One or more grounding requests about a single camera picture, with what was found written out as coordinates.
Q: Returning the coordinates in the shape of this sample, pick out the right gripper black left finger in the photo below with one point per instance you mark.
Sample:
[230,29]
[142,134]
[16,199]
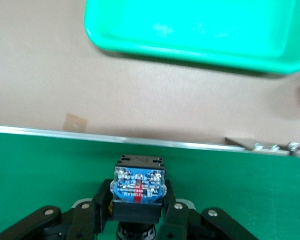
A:
[85,220]

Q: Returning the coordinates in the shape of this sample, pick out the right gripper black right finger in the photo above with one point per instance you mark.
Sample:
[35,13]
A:
[179,222]

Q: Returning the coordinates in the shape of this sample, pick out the green push button red indicator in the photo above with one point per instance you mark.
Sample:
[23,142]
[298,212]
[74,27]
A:
[137,185]

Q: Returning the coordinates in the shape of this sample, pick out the green belt conveyor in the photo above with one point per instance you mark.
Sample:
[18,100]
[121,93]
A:
[239,190]

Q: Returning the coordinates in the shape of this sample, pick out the brown tape patch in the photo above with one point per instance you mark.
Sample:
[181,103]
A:
[76,122]

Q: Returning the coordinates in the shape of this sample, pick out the green plastic tray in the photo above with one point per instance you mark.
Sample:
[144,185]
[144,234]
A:
[202,30]

